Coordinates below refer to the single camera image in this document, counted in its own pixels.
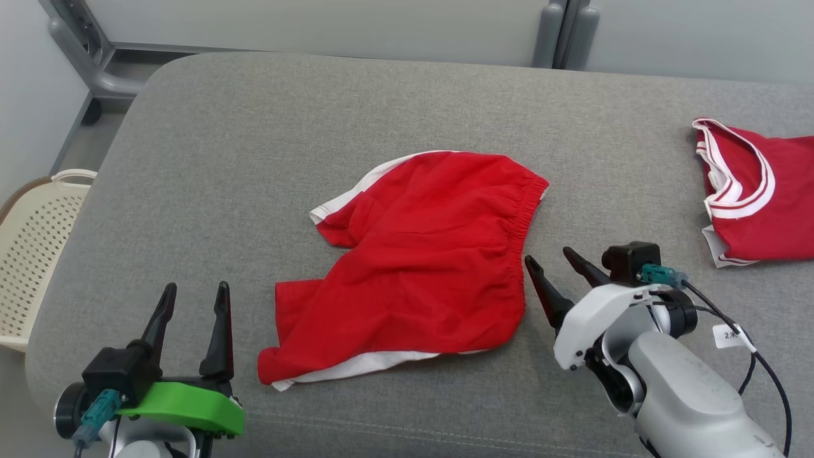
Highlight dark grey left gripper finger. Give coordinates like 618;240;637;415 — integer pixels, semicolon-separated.
141;283;177;357
199;281;235;382

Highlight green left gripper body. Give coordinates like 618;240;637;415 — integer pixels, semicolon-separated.
118;380;245;440

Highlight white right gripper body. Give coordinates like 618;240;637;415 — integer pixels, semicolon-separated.
553;283;662;371

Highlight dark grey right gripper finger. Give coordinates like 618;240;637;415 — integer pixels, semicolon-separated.
563;247;614;288
524;255;575;331

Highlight red shorts with white stripe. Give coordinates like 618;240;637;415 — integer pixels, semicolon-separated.
258;151;549;392

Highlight red Bulls basketball jersey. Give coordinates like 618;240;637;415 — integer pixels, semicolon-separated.
692;118;814;269

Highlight cream plastic laundry basket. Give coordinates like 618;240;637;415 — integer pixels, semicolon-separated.
0;169;97;354

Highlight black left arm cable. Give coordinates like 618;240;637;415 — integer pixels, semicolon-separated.
71;389;123;458

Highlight white label on right cable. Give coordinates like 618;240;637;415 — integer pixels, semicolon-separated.
712;323;757;354

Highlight grey partition post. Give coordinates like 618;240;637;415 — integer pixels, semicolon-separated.
531;0;600;71

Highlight grey metal frame leg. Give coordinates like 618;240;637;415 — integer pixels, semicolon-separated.
38;0;144;125

